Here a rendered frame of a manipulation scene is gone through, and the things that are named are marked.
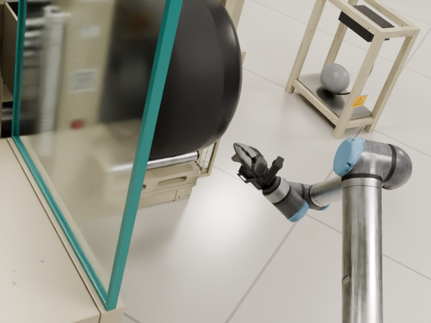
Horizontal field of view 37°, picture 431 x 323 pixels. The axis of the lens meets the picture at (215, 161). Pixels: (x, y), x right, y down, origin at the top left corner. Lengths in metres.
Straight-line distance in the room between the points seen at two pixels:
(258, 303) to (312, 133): 1.59
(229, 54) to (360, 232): 0.64
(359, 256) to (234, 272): 1.44
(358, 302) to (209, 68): 0.77
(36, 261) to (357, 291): 0.87
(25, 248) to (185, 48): 0.81
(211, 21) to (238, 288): 1.53
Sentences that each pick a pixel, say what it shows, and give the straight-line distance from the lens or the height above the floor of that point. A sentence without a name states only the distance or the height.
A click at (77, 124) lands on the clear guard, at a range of 1.21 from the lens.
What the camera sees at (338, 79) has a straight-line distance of 4.46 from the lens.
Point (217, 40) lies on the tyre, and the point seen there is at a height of 1.39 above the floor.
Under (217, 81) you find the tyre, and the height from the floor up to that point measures 1.29.
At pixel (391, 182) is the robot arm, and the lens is 1.95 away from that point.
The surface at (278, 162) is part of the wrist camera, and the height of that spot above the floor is 1.03.
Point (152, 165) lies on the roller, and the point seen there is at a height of 0.91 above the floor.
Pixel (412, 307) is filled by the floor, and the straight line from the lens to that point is 3.44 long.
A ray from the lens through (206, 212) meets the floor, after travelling 3.43.
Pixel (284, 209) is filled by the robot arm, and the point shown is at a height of 0.83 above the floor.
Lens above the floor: 2.24
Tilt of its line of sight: 36 degrees down
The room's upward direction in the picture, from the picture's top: 17 degrees clockwise
